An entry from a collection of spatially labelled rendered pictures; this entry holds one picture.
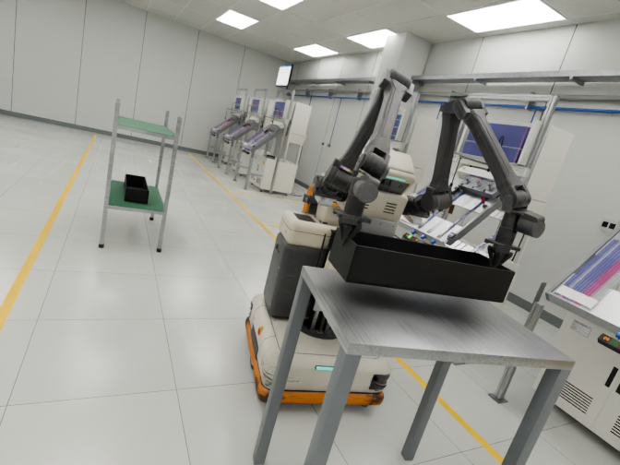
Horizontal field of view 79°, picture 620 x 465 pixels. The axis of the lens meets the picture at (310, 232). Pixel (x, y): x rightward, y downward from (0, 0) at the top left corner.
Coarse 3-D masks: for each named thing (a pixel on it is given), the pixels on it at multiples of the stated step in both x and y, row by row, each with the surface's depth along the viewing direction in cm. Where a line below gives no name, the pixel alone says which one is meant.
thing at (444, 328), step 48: (336, 288) 112; (384, 288) 122; (288, 336) 127; (336, 336) 90; (384, 336) 90; (432, 336) 97; (480, 336) 105; (528, 336) 114; (336, 384) 86; (432, 384) 152; (336, 432) 90; (528, 432) 110
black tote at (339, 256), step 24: (336, 240) 117; (360, 240) 121; (384, 240) 124; (408, 240) 126; (336, 264) 114; (360, 264) 105; (384, 264) 107; (408, 264) 109; (432, 264) 111; (456, 264) 113; (480, 264) 135; (408, 288) 112; (432, 288) 114; (456, 288) 116; (480, 288) 119; (504, 288) 121
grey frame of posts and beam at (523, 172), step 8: (552, 96) 264; (552, 104) 263; (552, 112) 265; (544, 120) 266; (544, 128) 267; (456, 144) 334; (536, 144) 270; (536, 152) 272; (464, 160) 320; (480, 160) 306; (528, 160) 274; (512, 168) 281; (520, 168) 275; (528, 168) 274; (520, 176) 278; (528, 176) 277
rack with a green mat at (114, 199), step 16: (128, 128) 270; (144, 128) 284; (160, 128) 320; (176, 128) 283; (112, 144) 269; (176, 144) 287; (112, 160) 272; (160, 160) 366; (112, 192) 316; (112, 208) 282; (128, 208) 287; (144, 208) 296; (160, 208) 307; (160, 240) 306
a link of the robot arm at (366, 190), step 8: (360, 160) 105; (368, 176) 98; (384, 176) 106; (360, 184) 99; (368, 184) 98; (376, 184) 98; (360, 192) 98; (368, 192) 98; (376, 192) 98; (368, 200) 99
